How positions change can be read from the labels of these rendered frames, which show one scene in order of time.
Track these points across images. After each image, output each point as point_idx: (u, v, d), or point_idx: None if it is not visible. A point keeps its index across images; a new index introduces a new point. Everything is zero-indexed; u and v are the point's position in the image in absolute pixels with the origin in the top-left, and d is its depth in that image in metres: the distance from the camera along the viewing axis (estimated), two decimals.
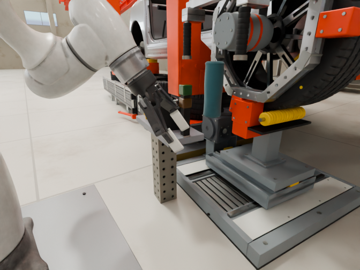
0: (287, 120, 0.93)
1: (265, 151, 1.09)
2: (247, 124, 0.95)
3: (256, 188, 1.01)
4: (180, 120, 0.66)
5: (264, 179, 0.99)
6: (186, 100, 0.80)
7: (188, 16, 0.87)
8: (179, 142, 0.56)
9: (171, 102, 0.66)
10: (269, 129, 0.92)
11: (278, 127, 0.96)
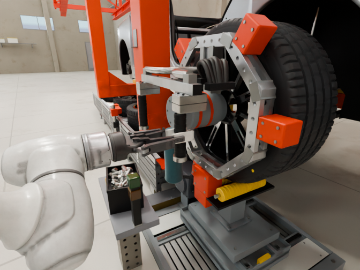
0: (246, 192, 0.91)
1: (229, 213, 1.07)
2: (205, 195, 0.93)
3: (225, 265, 0.94)
4: None
5: (225, 247, 0.97)
6: (134, 193, 0.73)
7: (141, 91, 0.85)
8: None
9: (164, 146, 0.56)
10: (227, 203, 0.90)
11: (238, 197, 0.94)
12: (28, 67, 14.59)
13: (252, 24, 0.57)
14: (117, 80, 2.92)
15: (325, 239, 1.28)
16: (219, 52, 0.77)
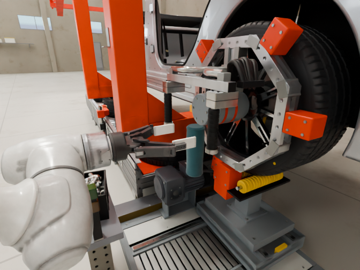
0: (265, 184, 0.97)
1: (246, 205, 1.12)
2: (226, 187, 0.99)
3: (244, 254, 1.00)
4: None
5: (244, 237, 1.03)
6: None
7: (167, 89, 0.90)
8: (167, 133, 0.68)
9: (164, 152, 0.52)
10: (247, 195, 0.95)
11: (257, 189, 0.99)
12: (25, 67, 14.53)
13: (281, 27, 0.63)
14: (106, 81, 2.86)
15: (310, 248, 1.22)
16: (244, 52, 0.82)
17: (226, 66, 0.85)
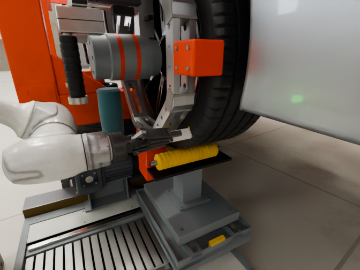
0: (192, 160, 0.77)
1: (181, 190, 0.93)
2: (145, 165, 0.79)
3: (169, 248, 0.80)
4: (180, 136, 0.62)
5: (171, 228, 0.83)
6: None
7: None
8: (184, 139, 0.63)
9: (162, 136, 0.56)
10: (168, 173, 0.75)
11: (184, 168, 0.79)
12: None
13: None
14: None
15: (256, 248, 1.00)
16: None
17: None
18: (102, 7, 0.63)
